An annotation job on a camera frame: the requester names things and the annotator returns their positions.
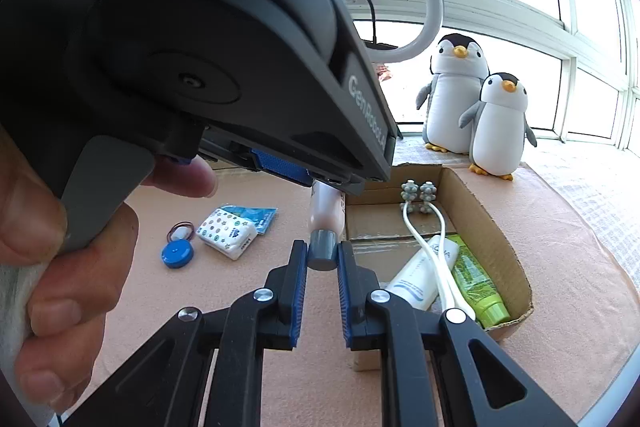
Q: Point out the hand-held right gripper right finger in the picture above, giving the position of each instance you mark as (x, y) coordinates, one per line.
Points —
(345, 292)

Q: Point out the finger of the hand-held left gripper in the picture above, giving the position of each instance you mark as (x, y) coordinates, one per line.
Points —
(280, 166)

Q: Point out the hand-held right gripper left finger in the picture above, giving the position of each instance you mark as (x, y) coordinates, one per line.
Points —
(300, 287)

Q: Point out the blue wipes packet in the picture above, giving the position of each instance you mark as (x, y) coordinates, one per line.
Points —
(260, 217)

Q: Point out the pink bottle with grey cap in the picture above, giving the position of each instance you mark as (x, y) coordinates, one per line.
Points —
(327, 217)

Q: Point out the cardboard box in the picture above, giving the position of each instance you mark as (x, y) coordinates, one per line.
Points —
(380, 217)

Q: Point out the patterned tissue pack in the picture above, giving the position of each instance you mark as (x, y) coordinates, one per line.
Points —
(225, 232)

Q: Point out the white roller massager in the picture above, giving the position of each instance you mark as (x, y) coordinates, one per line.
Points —
(445, 277)

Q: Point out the green hand cream tube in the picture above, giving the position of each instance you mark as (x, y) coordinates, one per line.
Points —
(475, 277)

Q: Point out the person's left hand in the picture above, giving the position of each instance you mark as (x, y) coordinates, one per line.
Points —
(70, 307)

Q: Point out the pink blanket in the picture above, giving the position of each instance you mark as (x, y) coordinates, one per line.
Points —
(240, 297)

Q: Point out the white tube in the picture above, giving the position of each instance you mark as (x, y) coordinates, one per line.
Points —
(420, 277)

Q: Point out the blue round disc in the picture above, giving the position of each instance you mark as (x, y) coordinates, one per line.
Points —
(177, 254)

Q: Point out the large penguin plush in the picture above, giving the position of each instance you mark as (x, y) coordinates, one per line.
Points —
(450, 102)

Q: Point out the small penguin plush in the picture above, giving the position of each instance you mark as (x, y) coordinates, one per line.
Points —
(500, 127)

